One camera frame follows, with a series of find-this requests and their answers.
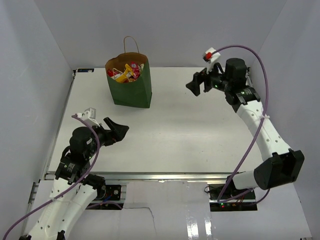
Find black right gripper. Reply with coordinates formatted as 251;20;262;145
185;60;232;97

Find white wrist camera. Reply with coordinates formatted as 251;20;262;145
71;107;102;128
202;47;221;74

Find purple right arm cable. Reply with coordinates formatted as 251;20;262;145
216;44;272;205

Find large red snack bag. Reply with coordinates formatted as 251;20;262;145
106;69;127;83

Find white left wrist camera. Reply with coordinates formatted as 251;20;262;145
71;107;102;128

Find aluminium table frame rail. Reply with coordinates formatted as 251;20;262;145
21;67;293;240

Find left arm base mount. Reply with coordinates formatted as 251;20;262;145
94;184;122;208

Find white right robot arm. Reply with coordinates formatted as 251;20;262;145
186;58;305;200

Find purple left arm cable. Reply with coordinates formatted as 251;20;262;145
0;114;123;240

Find pink snack packet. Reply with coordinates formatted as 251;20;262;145
130;61;141;79

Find yellow snack packet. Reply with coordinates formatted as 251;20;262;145
114;63;135;83

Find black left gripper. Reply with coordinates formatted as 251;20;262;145
85;116;129;159

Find green paper bag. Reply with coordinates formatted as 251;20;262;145
105;36;152;109

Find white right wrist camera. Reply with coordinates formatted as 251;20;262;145
202;47;221;74

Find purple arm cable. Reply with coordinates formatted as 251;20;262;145
216;44;272;205
0;114;123;240

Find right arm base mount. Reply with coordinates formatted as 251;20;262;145
203;184;258;212

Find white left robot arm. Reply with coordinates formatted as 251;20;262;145
20;114;129;240

